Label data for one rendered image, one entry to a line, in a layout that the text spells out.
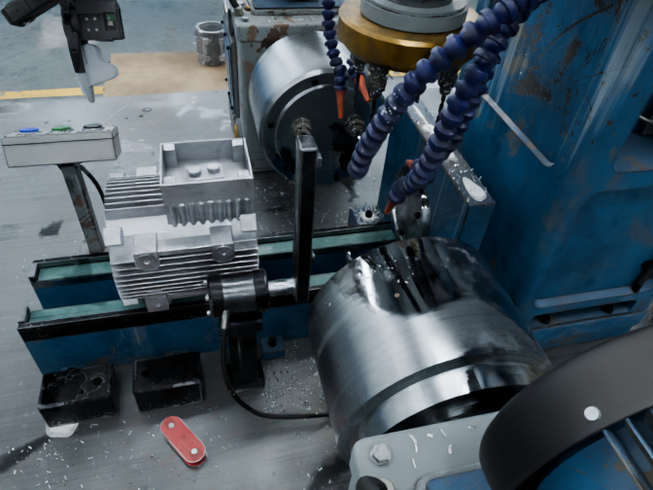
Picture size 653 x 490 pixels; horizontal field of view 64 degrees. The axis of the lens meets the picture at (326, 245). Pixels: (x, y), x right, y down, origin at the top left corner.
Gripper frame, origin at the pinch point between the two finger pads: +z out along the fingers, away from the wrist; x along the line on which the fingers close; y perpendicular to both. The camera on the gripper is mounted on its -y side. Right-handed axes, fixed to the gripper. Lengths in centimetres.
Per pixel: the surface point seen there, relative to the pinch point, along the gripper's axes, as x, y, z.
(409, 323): -55, 36, 20
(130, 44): 308, -23, -13
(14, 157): -3.5, -12.1, 8.9
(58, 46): 309, -69, -13
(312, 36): 6.7, 40.6, -8.2
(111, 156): -3.5, 2.7, 9.9
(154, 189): -24.1, 10.8, 11.3
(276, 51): 7.1, 33.6, -5.8
